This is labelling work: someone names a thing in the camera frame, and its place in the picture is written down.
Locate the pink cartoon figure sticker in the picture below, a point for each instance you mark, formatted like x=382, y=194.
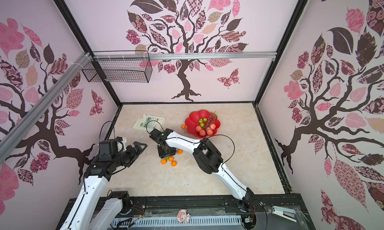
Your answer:
x=183, y=217

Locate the aluminium rail left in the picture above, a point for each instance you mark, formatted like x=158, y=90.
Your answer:
x=21, y=129

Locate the white green refill pouch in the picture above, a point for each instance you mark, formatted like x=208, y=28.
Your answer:
x=149, y=122

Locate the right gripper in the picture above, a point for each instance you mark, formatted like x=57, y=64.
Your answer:
x=162, y=155

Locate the white stapler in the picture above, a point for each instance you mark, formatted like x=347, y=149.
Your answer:
x=288, y=214

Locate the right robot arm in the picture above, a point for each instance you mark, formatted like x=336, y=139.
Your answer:
x=208, y=158

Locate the purple grape bunch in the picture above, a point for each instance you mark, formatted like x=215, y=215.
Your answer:
x=211, y=119

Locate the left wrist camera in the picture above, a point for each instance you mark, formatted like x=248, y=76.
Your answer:
x=121, y=143

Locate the black wire basket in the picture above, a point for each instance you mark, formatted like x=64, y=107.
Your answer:
x=132, y=66

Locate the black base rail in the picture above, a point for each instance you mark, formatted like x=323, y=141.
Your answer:
x=259, y=217

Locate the aluminium rail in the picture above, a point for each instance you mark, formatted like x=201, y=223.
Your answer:
x=187, y=56
x=21, y=129

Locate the aluminium rail back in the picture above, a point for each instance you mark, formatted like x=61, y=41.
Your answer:
x=187, y=56

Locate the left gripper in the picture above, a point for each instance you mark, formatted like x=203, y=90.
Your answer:
x=129, y=149

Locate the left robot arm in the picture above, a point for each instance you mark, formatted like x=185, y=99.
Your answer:
x=81, y=214

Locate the white vented cable duct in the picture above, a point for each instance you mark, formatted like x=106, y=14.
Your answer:
x=171, y=223

